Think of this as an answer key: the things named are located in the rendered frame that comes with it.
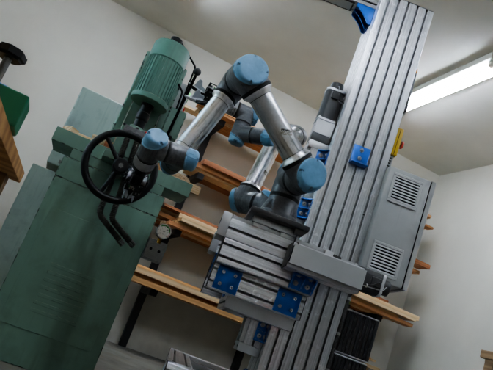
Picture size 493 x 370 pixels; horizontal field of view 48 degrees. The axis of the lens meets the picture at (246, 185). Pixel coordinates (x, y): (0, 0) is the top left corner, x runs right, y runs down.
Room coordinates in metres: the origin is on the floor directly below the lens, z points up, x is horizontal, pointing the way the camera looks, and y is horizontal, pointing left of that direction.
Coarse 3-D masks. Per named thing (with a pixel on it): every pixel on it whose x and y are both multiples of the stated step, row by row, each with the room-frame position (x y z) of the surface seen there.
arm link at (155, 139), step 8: (152, 128) 1.69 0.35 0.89; (152, 136) 1.68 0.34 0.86; (160, 136) 1.69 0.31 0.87; (144, 144) 1.70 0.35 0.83; (152, 144) 1.68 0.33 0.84; (160, 144) 1.68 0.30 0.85; (168, 144) 1.71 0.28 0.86; (144, 152) 1.72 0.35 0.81; (152, 152) 1.71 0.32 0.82; (160, 152) 1.71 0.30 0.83; (144, 160) 1.75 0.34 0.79; (152, 160) 1.75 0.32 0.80; (160, 160) 1.74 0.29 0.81
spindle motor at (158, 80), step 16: (160, 48) 2.29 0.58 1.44; (176, 48) 2.29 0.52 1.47; (160, 64) 2.28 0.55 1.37; (176, 64) 2.31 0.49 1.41; (144, 80) 2.30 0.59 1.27; (160, 80) 2.29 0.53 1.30; (176, 80) 2.34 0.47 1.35; (144, 96) 2.29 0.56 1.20; (160, 96) 2.31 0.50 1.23; (160, 112) 2.41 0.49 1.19
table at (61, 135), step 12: (60, 132) 2.15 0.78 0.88; (72, 132) 2.16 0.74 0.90; (60, 144) 2.18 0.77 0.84; (72, 144) 2.16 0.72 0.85; (84, 144) 2.17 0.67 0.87; (96, 156) 2.19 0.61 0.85; (108, 156) 2.11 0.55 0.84; (156, 180) 2.25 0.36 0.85; (168, 180) 2.26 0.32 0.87; (180, 180) 2.27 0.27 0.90; (168, 192) 2.33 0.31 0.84; (180, 192) 2.27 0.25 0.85
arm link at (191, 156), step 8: (176, 144) 1.73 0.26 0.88; (168, 152) 1.72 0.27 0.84; (176, 152) 1.72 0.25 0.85; (184, 152) 1.73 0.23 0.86; (192, 152) 1.74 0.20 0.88; (168, 160) 1.73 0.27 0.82; (176, 160) 1.73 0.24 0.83; (184, 160) 1.73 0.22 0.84; (192, 160) 1.74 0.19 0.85; (176, 168) 1.79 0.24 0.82; (184, 168) 1.76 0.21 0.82; (192, 168) 1.76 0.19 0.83
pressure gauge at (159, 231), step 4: (164, 224) 2.20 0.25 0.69; (156, 228) 2.20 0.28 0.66; (160, 228) 2.21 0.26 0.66; (164, 228) 2.21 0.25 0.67; (168, 228) 2.21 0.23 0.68; (156, 232) 2.20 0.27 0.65; (160, 232) 2.21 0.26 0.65; (164, 232) 2.21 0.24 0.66; (168, 232) 2.21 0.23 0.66; (160, 236) 2.21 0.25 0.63; (164, 236) 2.21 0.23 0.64; (168, 236) 2.21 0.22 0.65; (160, 240) 2.23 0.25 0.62
